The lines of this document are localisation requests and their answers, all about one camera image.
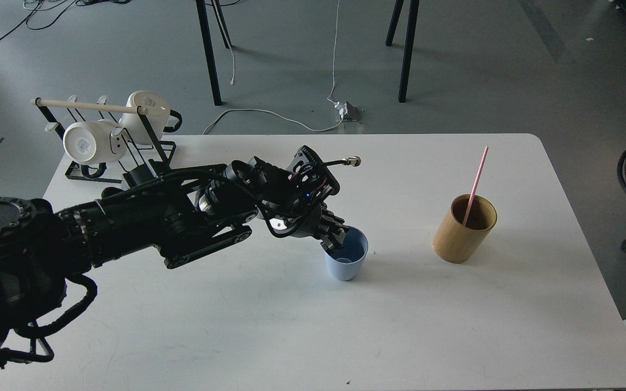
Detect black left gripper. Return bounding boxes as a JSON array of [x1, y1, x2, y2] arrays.
[[248, 146, 362, 254]]

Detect blue plastic cup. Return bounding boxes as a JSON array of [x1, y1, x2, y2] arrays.
[[324, 226, 368, 281]]

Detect pink chopstick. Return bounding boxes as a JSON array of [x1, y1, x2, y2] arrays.
[[462, 146, 489, 227]]

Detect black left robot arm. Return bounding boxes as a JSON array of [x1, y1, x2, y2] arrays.
[[0, 146, 361, 367]]

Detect bamboo cup holder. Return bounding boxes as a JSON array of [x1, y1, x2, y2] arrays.
[[433, 194, 498, 264]]

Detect white power plug adapter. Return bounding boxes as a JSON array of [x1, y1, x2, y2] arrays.
[[334, 100, 362, 122]]

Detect white mug upper right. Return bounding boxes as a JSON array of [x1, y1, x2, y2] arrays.
[[119, 90, 183, 146]]

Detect white mug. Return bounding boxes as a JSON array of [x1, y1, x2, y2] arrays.
[[119, 90, 183, 146], [62, 119, 128, 179]]

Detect black table leg right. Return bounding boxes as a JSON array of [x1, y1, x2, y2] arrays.
[[385, 1, 420, 103]]

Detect black table leg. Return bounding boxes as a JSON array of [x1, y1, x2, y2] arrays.
[[195, 1, 231, 106], [385, 1, 420, 103]]

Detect white mug lower left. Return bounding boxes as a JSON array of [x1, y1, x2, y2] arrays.
[[62, 119, 128, 179]]

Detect black table leg left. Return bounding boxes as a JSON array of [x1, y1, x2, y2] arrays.
[[195, 1, 231, 106]]

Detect white floor cable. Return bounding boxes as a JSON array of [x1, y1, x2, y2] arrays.
[[202, 0, 345, 135]]

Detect black wire mug rack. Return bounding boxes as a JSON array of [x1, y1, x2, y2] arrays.
[[32, 91, 183, 184]]

